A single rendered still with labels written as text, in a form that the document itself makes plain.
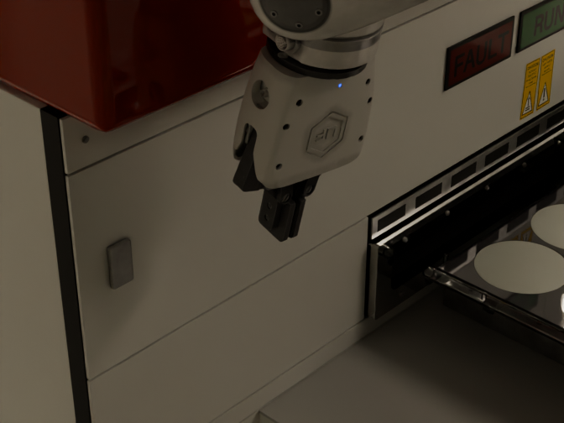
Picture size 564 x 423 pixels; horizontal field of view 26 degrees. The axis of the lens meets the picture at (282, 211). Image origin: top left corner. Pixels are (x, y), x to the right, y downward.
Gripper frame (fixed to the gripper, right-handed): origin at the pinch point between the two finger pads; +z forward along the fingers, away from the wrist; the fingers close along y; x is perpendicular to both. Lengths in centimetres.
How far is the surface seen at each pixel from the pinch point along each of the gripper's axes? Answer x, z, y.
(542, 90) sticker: 13, 11, 52
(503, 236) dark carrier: 3.4, 20.5, 39.3
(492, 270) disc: -0.4, 20.2, 33.4
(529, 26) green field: 14.0, 1.5, 47.1
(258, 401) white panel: 3.6, 29.7, 6.7
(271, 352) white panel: 4.9, 24.7, 8.2
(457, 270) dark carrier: 1.9, 20.8, 30.6
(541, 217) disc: 3, 20, 46
